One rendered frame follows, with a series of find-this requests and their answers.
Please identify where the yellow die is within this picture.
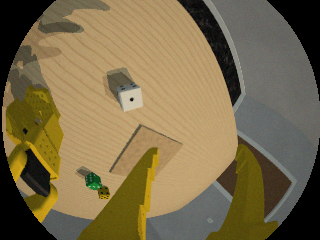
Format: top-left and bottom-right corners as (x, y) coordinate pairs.
(98, 187), (110, 199)

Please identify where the brown textured mat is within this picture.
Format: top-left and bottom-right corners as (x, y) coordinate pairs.
(110, 125), (183, 177)

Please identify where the green die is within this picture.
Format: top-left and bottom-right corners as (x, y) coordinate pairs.
(85, 172), (102, 190)

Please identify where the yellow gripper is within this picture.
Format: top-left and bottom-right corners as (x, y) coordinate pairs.
(77, 144), (278, 240)

